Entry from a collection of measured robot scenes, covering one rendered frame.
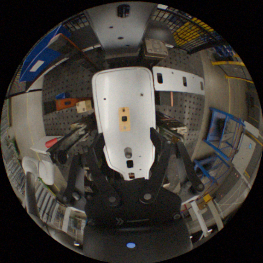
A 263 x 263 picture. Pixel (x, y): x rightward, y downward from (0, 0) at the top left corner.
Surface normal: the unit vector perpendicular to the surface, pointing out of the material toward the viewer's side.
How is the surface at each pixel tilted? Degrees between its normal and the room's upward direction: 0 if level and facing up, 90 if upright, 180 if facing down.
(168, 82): 0
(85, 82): 0
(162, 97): 0
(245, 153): 90
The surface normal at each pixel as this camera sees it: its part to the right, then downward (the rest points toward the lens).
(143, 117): 0.09, 0.36
